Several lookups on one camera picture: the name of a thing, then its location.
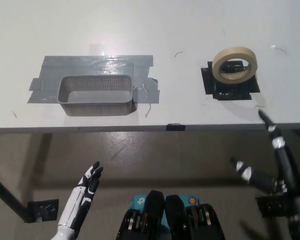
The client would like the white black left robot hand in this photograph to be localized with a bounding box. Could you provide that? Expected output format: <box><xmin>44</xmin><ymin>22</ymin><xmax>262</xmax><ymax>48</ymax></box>
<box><xmin>56</xmin><ymin>160</ymin><xmax>105</xmax><ymax>233</ymax></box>

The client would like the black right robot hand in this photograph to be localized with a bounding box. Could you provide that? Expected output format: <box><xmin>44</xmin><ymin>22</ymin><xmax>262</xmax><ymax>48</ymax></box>
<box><xmin>229</xmin><ymin>109</ymin><xmax>300</xmax><ymax>240</ymax></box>

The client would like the beige masking tape roll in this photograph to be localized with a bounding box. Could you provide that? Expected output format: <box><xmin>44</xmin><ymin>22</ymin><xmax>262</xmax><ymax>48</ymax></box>
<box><xmin>212</xmin><ymin>46</ymin><xmax>259</xmax><ymax>85</ymax></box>

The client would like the black floor tape marker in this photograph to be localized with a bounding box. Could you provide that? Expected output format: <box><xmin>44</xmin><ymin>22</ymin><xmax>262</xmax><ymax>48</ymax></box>
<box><xmin>27</xmin><ymin>198</ymin><xmax>60</xmax><ymax>223</ymax></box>
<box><xmin>255</xmin><ymin>195</ymin><xmax>292</xmax><ymax>219</ymax></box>

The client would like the black tape square patch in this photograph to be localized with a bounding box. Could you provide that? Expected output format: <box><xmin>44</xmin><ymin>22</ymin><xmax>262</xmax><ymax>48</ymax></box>
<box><xmin>200</xmin><ymin>60</ymin><xmax>261</xmax><ymax>101</ymax></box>

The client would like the small grey mesh container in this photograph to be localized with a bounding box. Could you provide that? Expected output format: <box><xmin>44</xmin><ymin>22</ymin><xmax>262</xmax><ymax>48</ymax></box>
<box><xmin>56</xmin><ymin>74</ymin><xmax>134</xmax><ymax>117</ymax></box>

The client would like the small black tape strip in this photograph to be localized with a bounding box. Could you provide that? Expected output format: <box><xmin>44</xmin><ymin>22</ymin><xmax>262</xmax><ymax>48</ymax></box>
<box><xmin>165</xmin><ymin>122</ymin><xmax>186</xmax><ymax>132</ymax></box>

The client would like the teal printed box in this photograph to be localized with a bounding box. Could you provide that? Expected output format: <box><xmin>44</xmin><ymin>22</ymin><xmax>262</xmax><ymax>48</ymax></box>
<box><xmin>129</xmin><ymin>194</ymin><xmax>200</xmax><ymax>228</ymax></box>

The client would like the grey duct tape patch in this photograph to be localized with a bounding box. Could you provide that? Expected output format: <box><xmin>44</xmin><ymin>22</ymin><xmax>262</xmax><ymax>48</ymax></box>
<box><xmin>26</xmin><ymin>54</ymin><xmax>161</xmax><ymax>105</ymax></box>

